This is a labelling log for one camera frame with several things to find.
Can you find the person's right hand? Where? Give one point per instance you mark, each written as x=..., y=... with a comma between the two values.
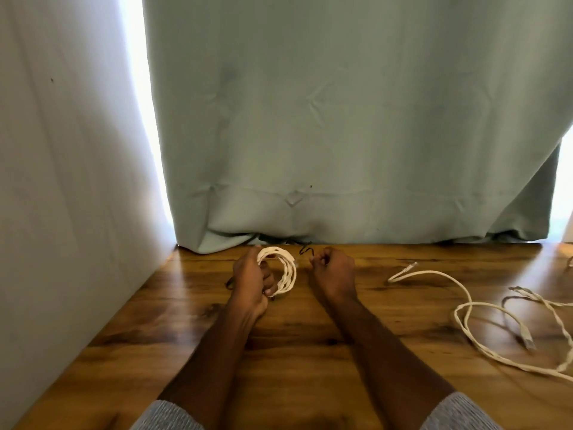
x=336, y=277

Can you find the person's left hand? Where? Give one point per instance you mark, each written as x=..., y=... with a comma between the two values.
x=245, y=284

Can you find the person's right fingers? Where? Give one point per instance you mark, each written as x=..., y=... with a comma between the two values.
x=321, y=258

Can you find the person's left thumb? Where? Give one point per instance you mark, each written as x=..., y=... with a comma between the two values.
x=253, y=256

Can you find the black twist tie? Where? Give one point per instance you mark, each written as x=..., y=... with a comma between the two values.
x=305, y=249

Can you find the person's left forearm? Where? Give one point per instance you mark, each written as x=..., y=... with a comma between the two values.
x=215, y=367

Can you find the person's right forearm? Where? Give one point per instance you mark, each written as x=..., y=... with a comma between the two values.
x=385, y=362

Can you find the pale green curtain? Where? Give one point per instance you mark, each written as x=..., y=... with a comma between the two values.
x=349, y=120

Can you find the grey knit sleeve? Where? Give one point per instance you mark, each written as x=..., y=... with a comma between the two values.
x=170, y=417
x=461, y=414

